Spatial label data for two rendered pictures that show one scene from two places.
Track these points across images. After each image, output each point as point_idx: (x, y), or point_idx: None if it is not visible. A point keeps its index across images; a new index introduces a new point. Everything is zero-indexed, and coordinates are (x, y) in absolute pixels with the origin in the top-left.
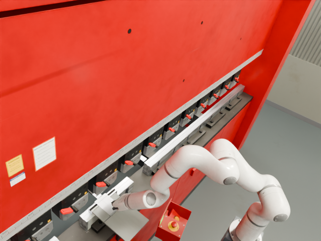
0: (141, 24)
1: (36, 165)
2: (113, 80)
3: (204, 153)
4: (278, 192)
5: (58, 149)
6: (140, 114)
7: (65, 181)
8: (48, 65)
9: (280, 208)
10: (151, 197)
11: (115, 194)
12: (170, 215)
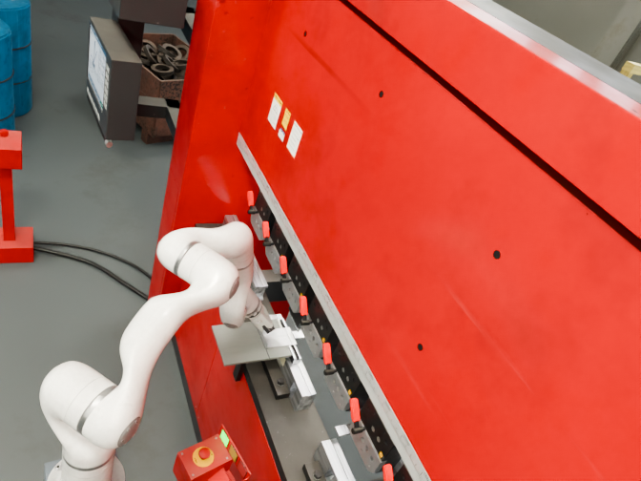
0: (395, 100)
1: (288, 140)
2: (348, 142)
3: (219, 227)
4: (88, 384)
5: (299, 150)
6: (348, 260)
7: (285, 200)
8: (327, 53)
9: (66, 363)
10: None
11: (287, 353)
12: (225, 475)
